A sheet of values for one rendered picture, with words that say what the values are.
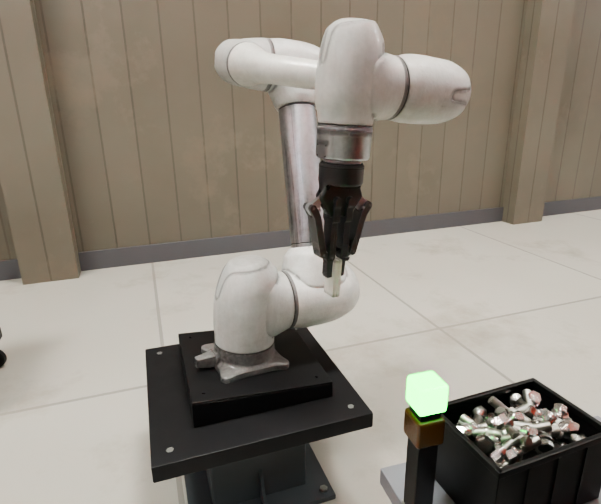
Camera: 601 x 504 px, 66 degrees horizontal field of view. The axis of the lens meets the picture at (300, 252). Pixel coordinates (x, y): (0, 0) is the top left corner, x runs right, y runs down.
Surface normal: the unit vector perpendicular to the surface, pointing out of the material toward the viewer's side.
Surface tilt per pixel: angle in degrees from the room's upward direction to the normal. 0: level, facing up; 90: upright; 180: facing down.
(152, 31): 90
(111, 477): 0
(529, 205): 90
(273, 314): 90
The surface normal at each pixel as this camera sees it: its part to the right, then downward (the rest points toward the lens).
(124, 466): -0.02, -0.95
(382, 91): 0.51, 0.38
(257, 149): 0.33, 0.29
